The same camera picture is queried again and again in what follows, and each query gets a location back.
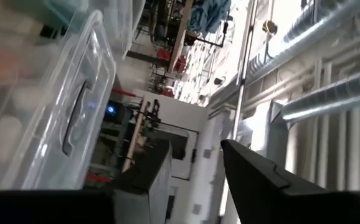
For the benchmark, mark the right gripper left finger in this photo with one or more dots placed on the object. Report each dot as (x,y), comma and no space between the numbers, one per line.
(58,208)

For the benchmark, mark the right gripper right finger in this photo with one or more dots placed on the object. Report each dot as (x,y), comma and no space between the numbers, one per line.
(276,202)

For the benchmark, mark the white bandage roll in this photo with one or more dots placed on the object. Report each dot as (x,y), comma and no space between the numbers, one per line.
(4,137)

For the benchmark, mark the clear plastic storage box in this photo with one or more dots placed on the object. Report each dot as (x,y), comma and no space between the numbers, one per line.
(43,109)

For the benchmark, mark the red storage bins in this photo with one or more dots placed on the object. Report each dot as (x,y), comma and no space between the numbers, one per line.
(180,62)

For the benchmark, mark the teal cloth pile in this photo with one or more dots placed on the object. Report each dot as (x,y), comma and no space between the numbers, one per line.
(209,14)

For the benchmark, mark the silver ceiling duct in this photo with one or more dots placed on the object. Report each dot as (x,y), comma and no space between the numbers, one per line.
(332,96)
(292,34)

